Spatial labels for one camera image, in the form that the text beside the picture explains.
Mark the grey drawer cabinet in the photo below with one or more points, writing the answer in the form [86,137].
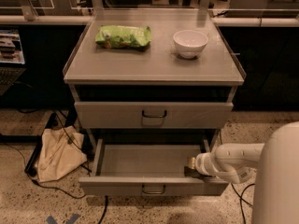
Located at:
[156,74]

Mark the white ceramic bowl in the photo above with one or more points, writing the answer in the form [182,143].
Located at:
[189,43]

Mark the grey top drawer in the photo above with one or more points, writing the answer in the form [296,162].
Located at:
[168,115]

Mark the beige cloth tote bag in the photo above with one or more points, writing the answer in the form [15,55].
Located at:
[60,153]

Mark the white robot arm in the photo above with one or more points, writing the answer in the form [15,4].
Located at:
[276,161]

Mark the open laptop computer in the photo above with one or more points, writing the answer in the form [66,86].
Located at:
[12,62]

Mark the grey drawer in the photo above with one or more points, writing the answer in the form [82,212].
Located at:
[168,115]
[148,170]

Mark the white counter rail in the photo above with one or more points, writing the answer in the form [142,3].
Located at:
[222,22]

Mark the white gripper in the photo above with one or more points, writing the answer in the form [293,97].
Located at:
[202,163]

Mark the green snack bag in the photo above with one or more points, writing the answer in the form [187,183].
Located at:
[120,37]

